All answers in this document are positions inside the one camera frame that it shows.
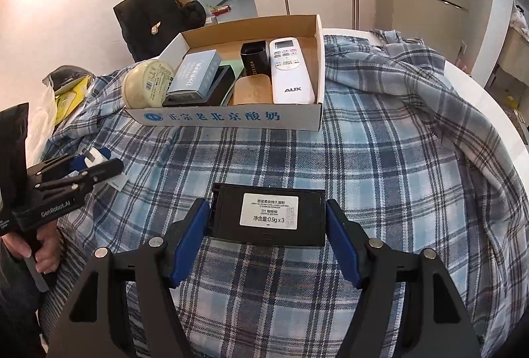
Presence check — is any pale green case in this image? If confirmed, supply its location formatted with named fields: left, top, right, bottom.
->
left=219, top=60, right=244, bottom=80

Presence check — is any white and brown cardboard box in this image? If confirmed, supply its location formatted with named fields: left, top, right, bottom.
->
left=125, top=14, right=324, bottom=132

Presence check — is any black jacket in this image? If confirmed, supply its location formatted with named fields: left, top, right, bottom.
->
left=113, top=0, right=206, bottom=63

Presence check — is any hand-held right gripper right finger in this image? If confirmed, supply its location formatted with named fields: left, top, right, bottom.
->
left=325, top=198, right=484, bottom=358

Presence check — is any pile of pale clothes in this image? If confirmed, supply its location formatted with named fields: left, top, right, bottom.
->
left=510, top=5, right=529, bottom=40

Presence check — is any grey-blue small carton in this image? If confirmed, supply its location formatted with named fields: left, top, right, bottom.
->
left=162, top=50, right=221, bottom=107

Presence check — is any blue plaid shirt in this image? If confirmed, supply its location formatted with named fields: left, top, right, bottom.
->
left=39, top=28, right=523, bottom=358

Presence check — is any black case with white label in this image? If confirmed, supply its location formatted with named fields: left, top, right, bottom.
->
left=205, top=182, right=326, bottom=248

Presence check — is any bathroom vanity cabinet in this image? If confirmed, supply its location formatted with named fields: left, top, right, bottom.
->
left=485, top=25, right=529, bottom=94

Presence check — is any person's left hand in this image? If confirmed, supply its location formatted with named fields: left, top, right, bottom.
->
left=8, top=222, right=61, bottom=274

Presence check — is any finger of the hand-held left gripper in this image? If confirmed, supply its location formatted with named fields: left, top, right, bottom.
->
left=27, top=151, right=111, bottom=183
left=33, top=160, right=125, bottom=197

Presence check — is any black small square box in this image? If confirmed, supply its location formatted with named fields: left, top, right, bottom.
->
left=240, top=41, right=272, bottom=78

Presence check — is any white plastic bag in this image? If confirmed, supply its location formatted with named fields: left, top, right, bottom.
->
left=27, top=83, right=59, bottom=164

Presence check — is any yellow paper bag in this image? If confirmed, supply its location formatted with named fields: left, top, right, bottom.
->
left=54, top=76, right=90, bottom=125

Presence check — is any cream round jar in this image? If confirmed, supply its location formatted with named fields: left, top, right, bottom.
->
left=122, top=59, right=176, bottom=109

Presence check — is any black rimmed case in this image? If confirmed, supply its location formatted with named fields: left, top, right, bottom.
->
left=207, top=64, right=237, bottom=107

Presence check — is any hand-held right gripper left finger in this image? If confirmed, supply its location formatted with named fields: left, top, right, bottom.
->
left=49, top=198, right=211, bottom=358

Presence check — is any white charger plug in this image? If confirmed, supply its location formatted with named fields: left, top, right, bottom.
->
left=82, top=148, right=130, bottom=192

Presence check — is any white remote control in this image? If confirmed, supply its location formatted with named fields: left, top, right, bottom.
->
left=269, top=36, right=316, bottom=105

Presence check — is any grey black pouch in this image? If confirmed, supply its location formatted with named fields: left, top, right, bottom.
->
left=41, top=65, right=95, bottom=88

